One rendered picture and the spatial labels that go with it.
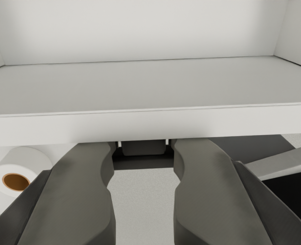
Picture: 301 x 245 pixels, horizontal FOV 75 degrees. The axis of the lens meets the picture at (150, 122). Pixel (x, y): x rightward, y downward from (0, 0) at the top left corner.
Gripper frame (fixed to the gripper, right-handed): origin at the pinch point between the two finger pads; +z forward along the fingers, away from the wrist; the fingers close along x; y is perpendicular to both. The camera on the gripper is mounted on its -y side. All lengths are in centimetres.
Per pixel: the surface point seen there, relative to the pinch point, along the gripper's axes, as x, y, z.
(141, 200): -6, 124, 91
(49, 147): -14.9, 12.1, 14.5
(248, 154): 23.5, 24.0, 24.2
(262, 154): 25.9, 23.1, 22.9
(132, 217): -14, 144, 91
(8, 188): -20.5, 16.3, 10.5
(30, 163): -16.5, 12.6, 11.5
